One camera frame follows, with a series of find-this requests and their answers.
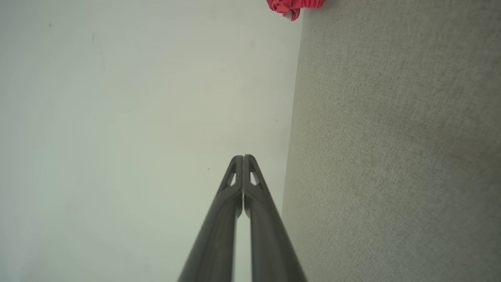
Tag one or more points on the red Bulls 23 jersey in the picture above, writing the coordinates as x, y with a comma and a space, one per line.
289, 6

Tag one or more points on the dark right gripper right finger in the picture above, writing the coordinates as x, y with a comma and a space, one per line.
266, 235

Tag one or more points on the grey fabric sofa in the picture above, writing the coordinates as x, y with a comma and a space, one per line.
391, 156

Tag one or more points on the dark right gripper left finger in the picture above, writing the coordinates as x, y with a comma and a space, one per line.
219, 235

